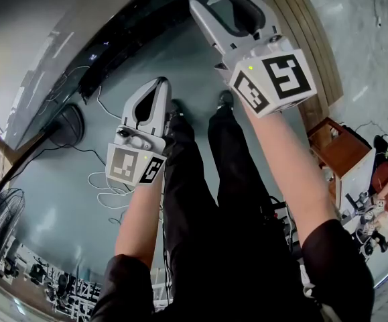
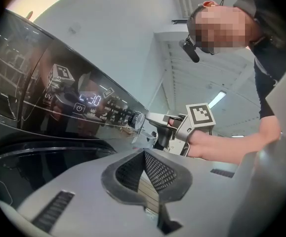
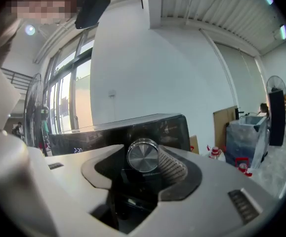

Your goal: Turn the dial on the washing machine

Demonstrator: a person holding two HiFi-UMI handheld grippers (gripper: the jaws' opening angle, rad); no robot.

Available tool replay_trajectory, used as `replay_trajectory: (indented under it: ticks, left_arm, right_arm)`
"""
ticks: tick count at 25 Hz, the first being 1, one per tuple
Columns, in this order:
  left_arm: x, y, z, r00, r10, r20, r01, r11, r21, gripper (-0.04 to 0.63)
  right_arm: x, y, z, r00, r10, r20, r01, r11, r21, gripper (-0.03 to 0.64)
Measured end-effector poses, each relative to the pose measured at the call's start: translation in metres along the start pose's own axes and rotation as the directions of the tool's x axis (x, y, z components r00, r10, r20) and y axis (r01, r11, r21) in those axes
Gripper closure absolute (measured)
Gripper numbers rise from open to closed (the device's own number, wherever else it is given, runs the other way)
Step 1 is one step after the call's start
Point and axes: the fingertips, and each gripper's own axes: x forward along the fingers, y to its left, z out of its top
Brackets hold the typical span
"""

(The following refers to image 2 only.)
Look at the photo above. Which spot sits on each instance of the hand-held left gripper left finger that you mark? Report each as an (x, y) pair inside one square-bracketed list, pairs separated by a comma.
[(83, 194)]

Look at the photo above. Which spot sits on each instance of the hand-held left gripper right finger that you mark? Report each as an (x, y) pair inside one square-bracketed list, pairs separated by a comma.
[(207, 201)]

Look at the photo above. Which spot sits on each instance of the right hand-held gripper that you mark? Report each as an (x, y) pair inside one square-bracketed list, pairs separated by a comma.
[(199, 115)]

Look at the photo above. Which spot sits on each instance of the silver washing machine knob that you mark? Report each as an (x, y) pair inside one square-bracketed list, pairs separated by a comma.
[(137, 120)]

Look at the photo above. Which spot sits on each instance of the black washing machine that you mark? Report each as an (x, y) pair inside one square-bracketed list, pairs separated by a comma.
[(58, 127)]

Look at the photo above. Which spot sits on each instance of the person's right forearm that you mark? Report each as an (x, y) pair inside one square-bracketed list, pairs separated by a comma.
[(231, 147)]

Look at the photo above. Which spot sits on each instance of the person's right hand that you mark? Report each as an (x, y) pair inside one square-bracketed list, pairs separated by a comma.
[(175, 121)]

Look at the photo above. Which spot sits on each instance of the ceiling light strip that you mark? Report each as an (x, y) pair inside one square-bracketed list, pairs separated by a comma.
[(218, 99)]

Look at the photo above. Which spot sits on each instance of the person's head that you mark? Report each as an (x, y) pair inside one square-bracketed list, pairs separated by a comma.
[(221, 28)]

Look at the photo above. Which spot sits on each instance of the person's black shirt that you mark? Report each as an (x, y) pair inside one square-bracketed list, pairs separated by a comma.
[(268, 65)]

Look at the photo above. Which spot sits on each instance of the black head-mounted camera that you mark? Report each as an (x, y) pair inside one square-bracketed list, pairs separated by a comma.
[(191, 52)]

